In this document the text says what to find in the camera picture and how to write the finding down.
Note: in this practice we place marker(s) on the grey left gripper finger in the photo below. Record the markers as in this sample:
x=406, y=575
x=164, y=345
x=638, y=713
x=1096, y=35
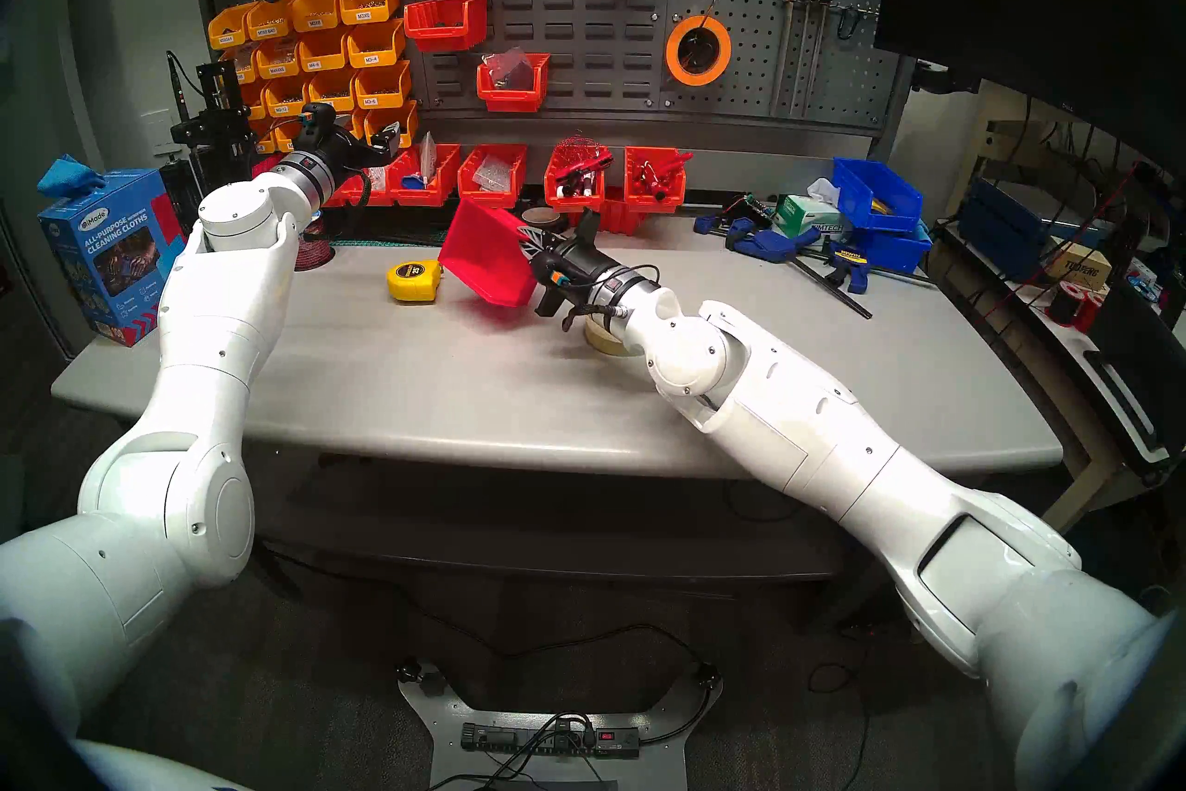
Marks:
x=384, y=156
x=389, y=136

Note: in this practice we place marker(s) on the crimson plastic storage bin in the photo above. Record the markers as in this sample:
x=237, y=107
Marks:
x=486, y=261

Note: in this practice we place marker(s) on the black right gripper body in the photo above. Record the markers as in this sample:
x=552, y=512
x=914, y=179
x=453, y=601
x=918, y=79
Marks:
x=593, y=275

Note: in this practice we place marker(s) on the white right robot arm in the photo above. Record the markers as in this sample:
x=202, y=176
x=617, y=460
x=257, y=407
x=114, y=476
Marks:
x=815, y=446

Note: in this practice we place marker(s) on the blue cloth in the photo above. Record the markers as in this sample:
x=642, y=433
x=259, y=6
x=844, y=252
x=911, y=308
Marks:
x=69, y=176

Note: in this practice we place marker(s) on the black metal stand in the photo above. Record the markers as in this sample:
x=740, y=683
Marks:
x=215, y=126

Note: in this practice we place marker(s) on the green white tissue box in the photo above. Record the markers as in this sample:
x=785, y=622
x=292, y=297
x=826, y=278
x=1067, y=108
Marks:
x=804, y=219

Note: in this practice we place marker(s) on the black tape roll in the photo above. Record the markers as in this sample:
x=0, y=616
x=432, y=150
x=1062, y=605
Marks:
x=547, y=216

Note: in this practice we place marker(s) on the blue cleaning cloths box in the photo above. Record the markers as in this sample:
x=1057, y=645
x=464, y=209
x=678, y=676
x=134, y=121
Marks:
x=102, y=252

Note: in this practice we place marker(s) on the brown cardboard box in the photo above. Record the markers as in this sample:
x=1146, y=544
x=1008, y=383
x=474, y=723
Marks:
x=1075, y=268

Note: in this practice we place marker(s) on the clear plastic bag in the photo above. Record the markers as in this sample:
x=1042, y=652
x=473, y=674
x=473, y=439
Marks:
x=508, y=68
x=493, y=175

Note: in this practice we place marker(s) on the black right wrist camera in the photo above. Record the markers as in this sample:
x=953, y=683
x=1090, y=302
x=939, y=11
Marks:
x=551, y=293

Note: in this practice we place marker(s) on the black power strip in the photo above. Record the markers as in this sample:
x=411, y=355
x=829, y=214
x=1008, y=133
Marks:
x=547, y=740

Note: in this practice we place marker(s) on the white wall switch plate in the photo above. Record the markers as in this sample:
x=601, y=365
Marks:
x=156, y=133

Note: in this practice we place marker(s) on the grey pegboard wall panel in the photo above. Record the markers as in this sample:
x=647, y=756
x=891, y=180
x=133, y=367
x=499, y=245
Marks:
x=593, y=11

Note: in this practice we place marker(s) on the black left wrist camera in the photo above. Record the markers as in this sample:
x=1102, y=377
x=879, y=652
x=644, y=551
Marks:
x=318, y=120

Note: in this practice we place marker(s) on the black monitor mount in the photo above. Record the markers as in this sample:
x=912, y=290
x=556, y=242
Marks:
x=936, y=80

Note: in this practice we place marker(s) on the yellow tape measure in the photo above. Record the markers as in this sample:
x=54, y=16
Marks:
x=414, y=281

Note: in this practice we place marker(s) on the black soldering pen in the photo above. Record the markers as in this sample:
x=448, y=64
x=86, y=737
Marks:
x=176, y=80

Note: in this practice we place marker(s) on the orange tape roll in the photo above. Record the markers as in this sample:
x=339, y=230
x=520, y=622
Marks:
x=671, y=52

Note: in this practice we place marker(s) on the red plastic parts bin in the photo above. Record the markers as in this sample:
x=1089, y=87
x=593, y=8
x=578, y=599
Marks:
x=653, y=205
x=435, y=193
x=623, y=219
x=443, y=37
x=510, y=101
x=491, y=196
x=264, y=165
x=574, y=201
x=380, y=191

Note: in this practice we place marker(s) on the cream masking tape roll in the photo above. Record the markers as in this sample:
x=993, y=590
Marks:
x=602, y=340

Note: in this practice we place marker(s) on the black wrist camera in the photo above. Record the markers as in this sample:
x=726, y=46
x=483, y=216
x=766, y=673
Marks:
x=551, y=293
x=318, y=120

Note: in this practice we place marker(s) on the green cutting mat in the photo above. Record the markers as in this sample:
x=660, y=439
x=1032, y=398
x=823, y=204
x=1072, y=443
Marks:
x=371, y=243

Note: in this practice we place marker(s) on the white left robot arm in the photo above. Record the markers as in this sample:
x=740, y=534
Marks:
x=213, y=316

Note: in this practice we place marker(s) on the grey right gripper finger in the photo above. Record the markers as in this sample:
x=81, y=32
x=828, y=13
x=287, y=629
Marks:
x=586, y=228
x=542, y=279

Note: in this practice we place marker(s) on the blue plastic bin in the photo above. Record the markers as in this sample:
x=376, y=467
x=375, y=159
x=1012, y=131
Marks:
x=894, y=207
x=889, y=250

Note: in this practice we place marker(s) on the yellow labelled parts bin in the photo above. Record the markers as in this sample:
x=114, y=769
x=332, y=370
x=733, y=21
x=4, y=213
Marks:
x=375, y=57
x=369, y=13
x=243, y=73
x=352, y=122
x=324, y=62
x=410, y=126
x=271, y=29
x=345, y=99
x=320, y=20
x=382, y=99
x=278, y=68
x=287, y=103
x=257, y=110
x=284, y=136
x=263, y=144
x=232, y=38

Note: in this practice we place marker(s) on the small blue plastic item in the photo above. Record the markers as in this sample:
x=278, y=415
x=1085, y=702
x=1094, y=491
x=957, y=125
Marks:
x=412, y=182

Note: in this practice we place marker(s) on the blue bar clamp yellow label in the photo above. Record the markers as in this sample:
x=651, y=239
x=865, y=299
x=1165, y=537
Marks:
x=848, y=261

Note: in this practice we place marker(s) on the white paper packet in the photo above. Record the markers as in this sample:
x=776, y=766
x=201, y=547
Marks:
x=427, y=154

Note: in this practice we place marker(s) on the dark blue storage box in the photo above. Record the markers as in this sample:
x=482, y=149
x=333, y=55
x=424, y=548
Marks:
x=1005, y=228

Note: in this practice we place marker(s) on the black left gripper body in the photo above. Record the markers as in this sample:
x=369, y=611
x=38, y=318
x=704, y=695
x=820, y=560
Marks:
x=347, y=157

